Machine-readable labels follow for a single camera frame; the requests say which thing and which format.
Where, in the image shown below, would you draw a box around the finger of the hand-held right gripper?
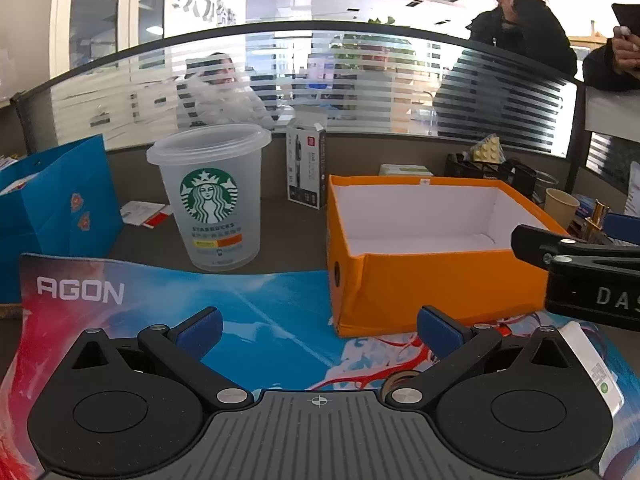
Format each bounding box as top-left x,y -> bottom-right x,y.
602,212 -> 640,245
511,224 -> 640,273

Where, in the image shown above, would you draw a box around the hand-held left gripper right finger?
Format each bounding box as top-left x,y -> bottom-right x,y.
385,305 -> 576,409

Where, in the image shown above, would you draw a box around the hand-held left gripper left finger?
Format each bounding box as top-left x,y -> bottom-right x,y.
65,306 -> 254,409

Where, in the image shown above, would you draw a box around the orange cardboard box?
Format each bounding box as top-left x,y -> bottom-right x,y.
326,174 -> 573,338

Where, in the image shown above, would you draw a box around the white box green sticker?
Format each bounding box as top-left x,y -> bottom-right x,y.
559,322 -> 626,417

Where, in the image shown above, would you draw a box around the gold cap perfume bottle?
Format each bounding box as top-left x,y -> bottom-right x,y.
582,200 -> 611,238

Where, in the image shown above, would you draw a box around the beige paper cup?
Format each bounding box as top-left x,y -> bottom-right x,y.
543,188 -> 581,231

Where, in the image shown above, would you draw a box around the white plastic bag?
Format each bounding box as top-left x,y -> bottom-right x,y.
626,160 -> 640,213

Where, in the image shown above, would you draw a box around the blue flat box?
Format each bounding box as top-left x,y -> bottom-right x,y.
570,192 -> 626,221

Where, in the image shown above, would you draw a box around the grey round container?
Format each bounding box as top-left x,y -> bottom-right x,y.
532,170 -> 558,196

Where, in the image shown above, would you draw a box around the black mesh desk organizer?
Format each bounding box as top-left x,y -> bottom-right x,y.
446,152 -> 538,196

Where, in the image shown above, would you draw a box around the printed blue red mouse mat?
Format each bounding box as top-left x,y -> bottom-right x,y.
0,252 -> 640,480

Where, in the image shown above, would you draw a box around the yellow pill blister pack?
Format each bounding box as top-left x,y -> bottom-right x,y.
462,134 -> 505,162

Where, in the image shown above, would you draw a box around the white paper sheet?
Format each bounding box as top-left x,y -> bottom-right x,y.
584,85 -> 640,136

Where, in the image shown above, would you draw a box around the red white papers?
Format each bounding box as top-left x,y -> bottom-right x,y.
120,201 -> 171,228

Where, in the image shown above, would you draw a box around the translucent plastic cup green logo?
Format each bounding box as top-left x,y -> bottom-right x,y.
146,123 -> 272,272

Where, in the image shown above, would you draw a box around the white green flat box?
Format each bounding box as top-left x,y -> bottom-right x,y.
378,163 -> 434,178

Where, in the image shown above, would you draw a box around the blue paper bag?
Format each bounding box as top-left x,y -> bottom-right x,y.
0,134 -> 124,304

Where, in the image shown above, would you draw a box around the black white pen box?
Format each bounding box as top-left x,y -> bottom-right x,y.
286,111 -> 328,209

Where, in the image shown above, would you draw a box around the black phone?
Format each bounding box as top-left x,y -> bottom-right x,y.
611,3 -> 640,38

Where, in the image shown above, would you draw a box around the striped glass desk partition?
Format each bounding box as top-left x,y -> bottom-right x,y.
10,22 -> 586,158

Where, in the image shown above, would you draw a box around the green potted plant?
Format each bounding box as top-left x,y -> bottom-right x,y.
330,16 -> 416,63

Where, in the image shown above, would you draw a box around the white glass door cabinet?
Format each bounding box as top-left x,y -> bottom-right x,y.
50,0 -> 166,61

